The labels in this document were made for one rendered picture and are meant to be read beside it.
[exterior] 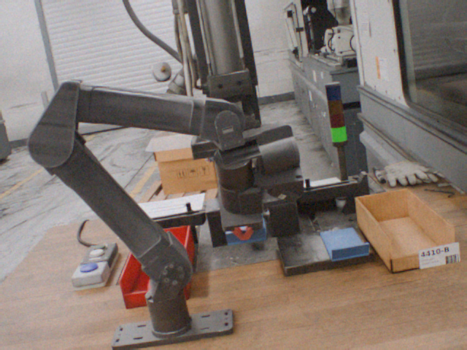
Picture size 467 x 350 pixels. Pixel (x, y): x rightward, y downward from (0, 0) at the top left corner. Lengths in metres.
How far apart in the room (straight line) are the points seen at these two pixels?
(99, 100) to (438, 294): 0.60
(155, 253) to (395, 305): 0.39
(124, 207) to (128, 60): 9.83
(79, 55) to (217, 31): 9.74
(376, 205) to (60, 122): 0.72
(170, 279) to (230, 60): 0.51
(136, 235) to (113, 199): 0.06
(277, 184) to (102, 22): 9.94
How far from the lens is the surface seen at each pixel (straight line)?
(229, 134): 0.79
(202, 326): 0.90
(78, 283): 1.17
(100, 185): 0.81
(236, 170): 0.81
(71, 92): 0.77
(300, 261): 1.04
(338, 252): 1.01
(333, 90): 1.36
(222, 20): 1.16
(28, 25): 11.26
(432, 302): 0.91
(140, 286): 1.11
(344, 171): 1.41
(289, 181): 0.86
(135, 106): 0.79
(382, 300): 0.92
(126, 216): 0.82
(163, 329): 0.89
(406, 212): 1.24
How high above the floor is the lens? 1.35
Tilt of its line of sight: 14 degrees down
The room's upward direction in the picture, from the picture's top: 10 degrees counter-clockwise
